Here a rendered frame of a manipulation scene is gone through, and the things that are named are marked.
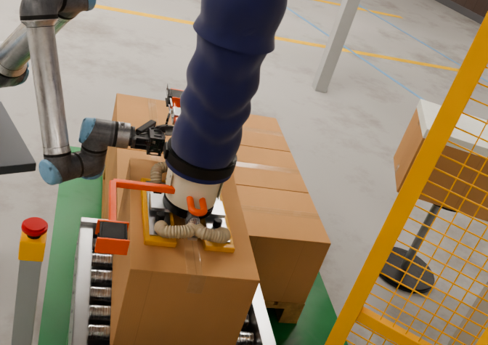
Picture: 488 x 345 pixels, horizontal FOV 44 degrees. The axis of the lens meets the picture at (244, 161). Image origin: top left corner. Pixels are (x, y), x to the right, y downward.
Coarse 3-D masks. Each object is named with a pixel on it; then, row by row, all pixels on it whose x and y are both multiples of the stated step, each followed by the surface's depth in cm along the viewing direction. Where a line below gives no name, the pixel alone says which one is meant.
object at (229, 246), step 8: (224, 208) 209; (208, 216) 201; (208, 224) 198; (216, 224) 196; (224, 224) 200; (208, 240) 192; (232, 240) 195; (208, 248) 190; (216, 248) 190; (224, 248) 191; (232, 248) 192
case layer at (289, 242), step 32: (128, 96) 351; (256, 128) 361; (128, 160) 295; (160, 160) 303; (256, 160) 329; (288, 160) 338; (256, 192) 301; (288, 192) 309; (256, 224) 279; (288, 224) 286; (320, 224) 293; (256, 256) 279; (288, 256) 282; (320, 256) 286; (288, 288) 294
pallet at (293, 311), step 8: (104, 176) 365; (104, 184) 361; (104, 192) 355; (104, 200) 348; (104, 208) 327; (104, 216) 320; (272, 304) 298; (280, 304) 299; (288, 304) 300; (296, 304) 301; (304, 304) 302; (280, 312) 305; (288, 312) 304; (296, 312) 305; (280, 320) 306; (288, 320) 307; (296, 320) 308
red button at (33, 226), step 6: (24, 222) 166; (30, 222) 166; (36, 222) 167; (42, 222) 168; (24, 228) 165; (30, 228) 164; (36, 228) 165; (42, 228) 166; (30, 234) 164; (36, 234) 164; (42, 234) 166
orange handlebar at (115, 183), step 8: (112, 184) 182; (120, 184) 185; (128, 184) 185; (136, 184) 186; (144, 184) 187; (152, 184) 188; (160, 184) 189; (112, 192) 179; (168, 192) 190; (112, 200) 176; (192, 200) 187; (200, 200) 188; (112, 208) 172; (192, 208) 183; (200, 208) 186; (112, 216) 169
